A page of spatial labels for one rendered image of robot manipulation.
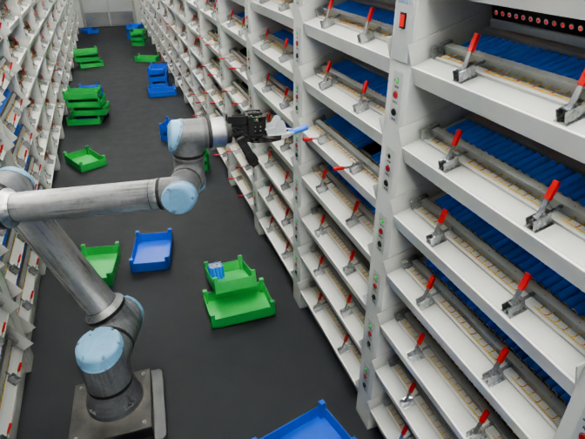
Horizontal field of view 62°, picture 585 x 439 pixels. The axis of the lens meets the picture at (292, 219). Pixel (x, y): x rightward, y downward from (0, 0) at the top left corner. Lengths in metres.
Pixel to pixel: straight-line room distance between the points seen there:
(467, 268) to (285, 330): 1.25
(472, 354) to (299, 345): 1.09
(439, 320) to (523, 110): 0.59
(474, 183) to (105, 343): 1.24
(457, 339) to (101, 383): 1.12
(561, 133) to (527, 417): 0.58
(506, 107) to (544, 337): 0.42
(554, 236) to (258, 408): 1.34
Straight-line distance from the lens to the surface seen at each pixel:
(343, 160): 1.63
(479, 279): 1.13
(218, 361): 2.14
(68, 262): 1.76
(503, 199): 1.03
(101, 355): 1.72
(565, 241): 0.94
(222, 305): 2.40
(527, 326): 1.05
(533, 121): 0.91
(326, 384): 2.04
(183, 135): 1.43
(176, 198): 1.35
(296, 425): 1.89
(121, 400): 1.84
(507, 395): 1.18
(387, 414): 1.82
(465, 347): 1.25
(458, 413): 1.37
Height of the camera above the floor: 1.53
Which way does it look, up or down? 30 degrees down
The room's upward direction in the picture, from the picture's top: straight up
